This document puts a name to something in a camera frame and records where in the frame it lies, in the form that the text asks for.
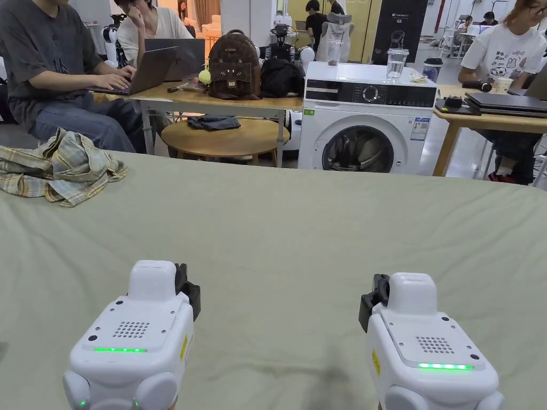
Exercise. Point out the white washing machine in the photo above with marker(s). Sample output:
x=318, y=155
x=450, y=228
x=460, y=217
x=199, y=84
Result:
x=367, y=128

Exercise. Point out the white robot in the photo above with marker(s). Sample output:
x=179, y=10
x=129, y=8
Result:
x=112, y=42

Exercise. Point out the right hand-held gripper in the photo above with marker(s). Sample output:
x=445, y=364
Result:
x=427, y=341

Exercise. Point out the bed with pale green sheet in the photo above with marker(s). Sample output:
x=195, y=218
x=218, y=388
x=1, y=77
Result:
x=273, y=230

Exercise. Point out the black standing banner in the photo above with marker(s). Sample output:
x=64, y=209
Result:
x=399, y=30

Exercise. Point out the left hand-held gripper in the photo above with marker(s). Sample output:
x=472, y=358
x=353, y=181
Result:
x=128, y=329

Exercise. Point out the black robot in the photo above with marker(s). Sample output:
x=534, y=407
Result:
x=282, y=45

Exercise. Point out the plaid shirt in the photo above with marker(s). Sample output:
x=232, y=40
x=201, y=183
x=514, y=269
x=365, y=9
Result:
x=72, y=171

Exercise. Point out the wooden desk with laptops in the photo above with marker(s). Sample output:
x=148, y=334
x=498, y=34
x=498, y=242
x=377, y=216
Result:
x=483, y=119
x=192, y=99

